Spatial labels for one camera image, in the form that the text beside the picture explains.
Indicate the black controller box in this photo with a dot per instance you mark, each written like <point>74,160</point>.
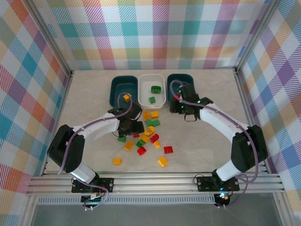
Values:
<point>223,199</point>
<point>88,200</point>

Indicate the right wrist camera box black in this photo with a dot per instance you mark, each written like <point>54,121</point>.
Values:
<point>175,107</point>

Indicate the green lego brick black print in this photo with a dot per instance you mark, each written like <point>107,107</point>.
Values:
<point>156,89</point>
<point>140,143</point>

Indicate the aluminium frame post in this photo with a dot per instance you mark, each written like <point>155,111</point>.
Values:
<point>52,35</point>
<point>255,35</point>

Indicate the aluminium frame leg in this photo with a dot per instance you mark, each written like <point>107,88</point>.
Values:
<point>283,212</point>
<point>29,212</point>

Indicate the teal plastic container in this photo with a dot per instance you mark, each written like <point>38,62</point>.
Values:
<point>124,82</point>
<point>181,76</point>

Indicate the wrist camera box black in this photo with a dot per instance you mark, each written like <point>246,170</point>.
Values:
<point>175,107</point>
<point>138,127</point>

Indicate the aluminium side rail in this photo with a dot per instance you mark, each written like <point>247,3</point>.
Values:
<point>63,99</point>
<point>244,99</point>

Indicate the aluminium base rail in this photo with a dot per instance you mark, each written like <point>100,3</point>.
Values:
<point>152,182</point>

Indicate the red lego brick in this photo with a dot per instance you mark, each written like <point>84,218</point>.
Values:
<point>136,135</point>
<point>177,96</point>
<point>141,150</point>
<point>168,149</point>
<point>154,138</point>

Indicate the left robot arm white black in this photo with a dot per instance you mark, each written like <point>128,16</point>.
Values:
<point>67,148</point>

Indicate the yellow lego brick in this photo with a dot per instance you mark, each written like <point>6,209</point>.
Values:
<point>144,138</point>
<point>117,161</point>
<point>157,144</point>
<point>129,146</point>
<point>146,115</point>
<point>154,115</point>
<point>163,161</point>
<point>127,97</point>

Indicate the yellow oval lego grey disc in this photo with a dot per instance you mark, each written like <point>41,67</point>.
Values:
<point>149,131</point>

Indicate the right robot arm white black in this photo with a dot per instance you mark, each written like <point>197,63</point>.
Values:
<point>249,148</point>

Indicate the white plastic container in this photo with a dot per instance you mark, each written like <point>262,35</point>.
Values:
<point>145,94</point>

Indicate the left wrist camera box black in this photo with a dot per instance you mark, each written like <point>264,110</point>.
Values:
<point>138,127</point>

